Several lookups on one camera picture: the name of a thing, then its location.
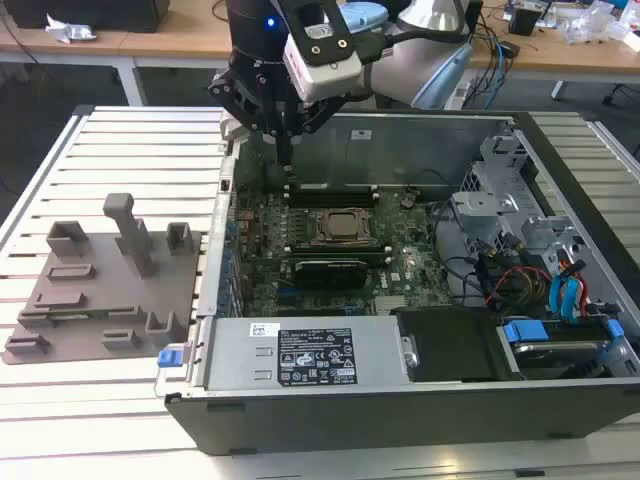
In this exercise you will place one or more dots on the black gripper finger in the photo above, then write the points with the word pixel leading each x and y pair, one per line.
pixel 235 102
pixel 315 117

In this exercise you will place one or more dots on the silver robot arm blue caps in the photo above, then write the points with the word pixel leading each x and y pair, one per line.
pixel 415 60

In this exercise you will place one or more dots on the wooden desk white legs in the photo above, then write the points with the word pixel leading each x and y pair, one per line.
pixel 150 45

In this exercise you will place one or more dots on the silver CPU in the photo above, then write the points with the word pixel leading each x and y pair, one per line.
pixel 345 224

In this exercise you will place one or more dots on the round coin cell battery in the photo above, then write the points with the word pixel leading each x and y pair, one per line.
pixel 407 200

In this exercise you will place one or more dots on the white power strip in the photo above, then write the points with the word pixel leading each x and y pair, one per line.
pixel 457 95

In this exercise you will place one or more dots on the black graphics card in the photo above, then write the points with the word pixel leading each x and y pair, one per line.
pixel 330 274

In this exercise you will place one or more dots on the black monitor box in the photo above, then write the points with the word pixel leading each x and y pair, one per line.
pixel 90 12

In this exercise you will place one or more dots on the green motherboard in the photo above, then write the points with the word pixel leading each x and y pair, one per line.
pixel 400 280

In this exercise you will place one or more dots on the crumpled white paper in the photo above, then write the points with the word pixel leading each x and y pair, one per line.
pixel 67 27

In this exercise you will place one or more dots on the grey metal drive cage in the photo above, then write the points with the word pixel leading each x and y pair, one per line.
pixel 485 210

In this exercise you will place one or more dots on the black power adapter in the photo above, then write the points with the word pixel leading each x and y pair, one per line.
pixel 510 50

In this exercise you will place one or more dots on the brown parts rack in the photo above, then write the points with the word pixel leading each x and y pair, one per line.
pixel 115 300

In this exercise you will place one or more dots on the grey power supply unit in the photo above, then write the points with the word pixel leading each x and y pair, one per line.
pixel 235 350

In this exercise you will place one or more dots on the blue case latch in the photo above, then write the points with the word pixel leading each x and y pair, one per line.
pixel 170 358

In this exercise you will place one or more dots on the black plastic air shroud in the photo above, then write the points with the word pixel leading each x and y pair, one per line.
pixel 450 345

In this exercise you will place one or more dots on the wooden desk with clutter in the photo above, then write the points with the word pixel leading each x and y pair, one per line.
pixel 575 55

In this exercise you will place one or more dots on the clear plastic bags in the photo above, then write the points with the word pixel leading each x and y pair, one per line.
pixel 597 22

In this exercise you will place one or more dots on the black open PC case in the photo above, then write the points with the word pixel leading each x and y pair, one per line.
pixel 380 420

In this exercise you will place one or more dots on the hard disk in blue carrier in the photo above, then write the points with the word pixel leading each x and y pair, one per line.
pixel 555 345

